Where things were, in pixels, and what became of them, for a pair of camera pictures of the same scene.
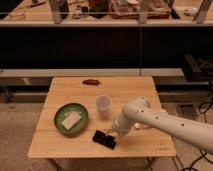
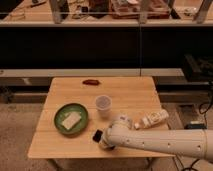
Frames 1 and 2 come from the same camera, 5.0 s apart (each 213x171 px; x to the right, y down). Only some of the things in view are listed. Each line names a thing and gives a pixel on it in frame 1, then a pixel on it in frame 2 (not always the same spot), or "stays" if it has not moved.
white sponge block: x=71 y=119 stays
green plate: x=62 y=112 stays
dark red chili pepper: x=91 y=82 stays
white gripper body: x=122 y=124 to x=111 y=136
